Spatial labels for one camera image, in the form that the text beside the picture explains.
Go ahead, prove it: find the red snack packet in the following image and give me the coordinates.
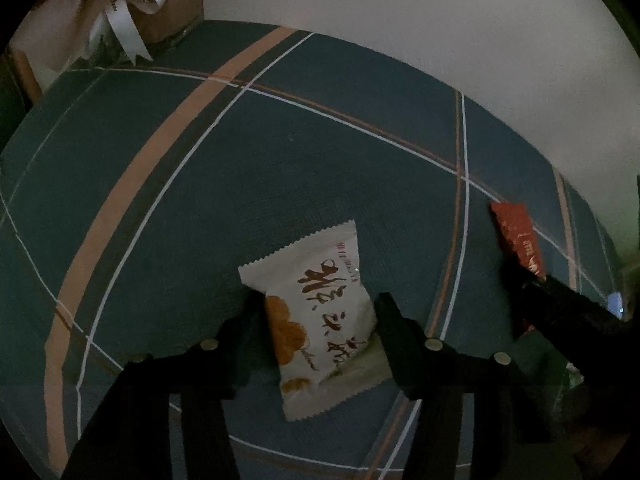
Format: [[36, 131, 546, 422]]
[[489, 202, 547, 336]]

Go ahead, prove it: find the pink flower bouquet with ribbons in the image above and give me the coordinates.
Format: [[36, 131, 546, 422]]
[[7, 0, 206, 101]]

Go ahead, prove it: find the white packet with brown print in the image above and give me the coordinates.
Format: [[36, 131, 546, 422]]
[[238, 220, 393, 422]]

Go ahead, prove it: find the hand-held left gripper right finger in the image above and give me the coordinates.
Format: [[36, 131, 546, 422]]
[[374, 291, 583, 480]]

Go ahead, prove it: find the blue plaid tablecloth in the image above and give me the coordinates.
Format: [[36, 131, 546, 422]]
[[0, 20, 631, 480]]

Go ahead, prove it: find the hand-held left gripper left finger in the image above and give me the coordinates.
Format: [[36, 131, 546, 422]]
[[60, 292, 269, 480]]

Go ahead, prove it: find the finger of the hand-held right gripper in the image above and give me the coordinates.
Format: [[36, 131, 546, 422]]
[[520, 274, 621, 367]]

